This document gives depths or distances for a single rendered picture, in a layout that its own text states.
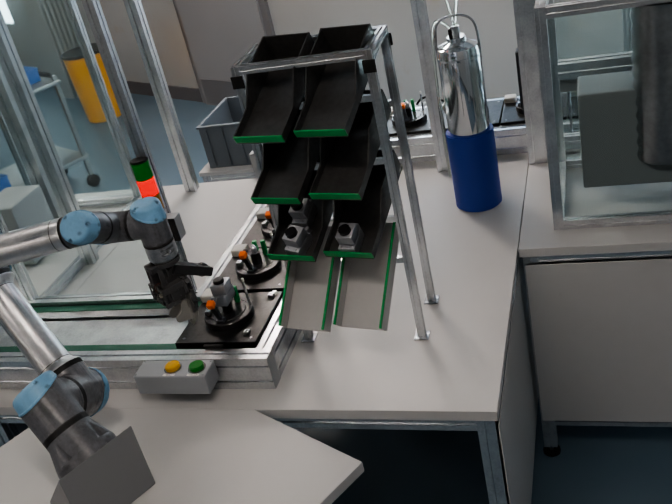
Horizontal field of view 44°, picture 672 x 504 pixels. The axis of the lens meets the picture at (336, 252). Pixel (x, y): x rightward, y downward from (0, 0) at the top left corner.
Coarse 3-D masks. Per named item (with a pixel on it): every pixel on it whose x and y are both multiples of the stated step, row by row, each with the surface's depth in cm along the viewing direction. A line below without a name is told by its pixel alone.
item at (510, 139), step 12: (504, 132) 309; (516, 132) 308; (396, 144) 323; (420, 144) 321; (432, 144) 319; (504, 144) 312; (516, 144) 311; (252, 156) 341; (420, 156) 323; (432, 156) 322
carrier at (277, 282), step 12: (264, 240) 254; (252, 252) 251; (264, 252) 255; (228, 264) 260; (240, 264) 252; (252, 264) 253; (264, 264) 251; (276, 264) 250; (228, 276) 253; (240, 276) 250; (252, 276) 248; (264, 276) 248; (276, 276) 247; (240, 288) 246; (252, 288) 244; (264, 288) 243; (276, 288) 241
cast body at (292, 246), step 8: (288, 232) 204; (296, 232) 204; (304, 232) 205; (288, 240) 204; (296, 240) 203; (304, 240) 206; (312, 240) 209; (288, 248) 207; (296, 248) 206; (304, 248) 206
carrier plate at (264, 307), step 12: (252, 300) 238; (264, 300) 237; (276, 300) 236; (204, 312) 238; (264, 312) 231; (192, 324) 234; (204, 324) 232; (252, 324) 227; (264, 324) 226; (180, 336) 230; (192, 336) 228; (204, 336) 227; (216, 336) 226; (228, 336) 225; (240, 336) 223; (252, 336) 222; (180, 348) 228; (192, 348) 227
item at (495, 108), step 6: (492, 102) 332; (498, 102) 331; (444, 108) 336; (492, 108) 327; (498, 108) 325; (444, 114) 332; (492, 114) 321; (498, 114) 320; (444, 120) 326; (492, 120) 316; (498, 120) 315
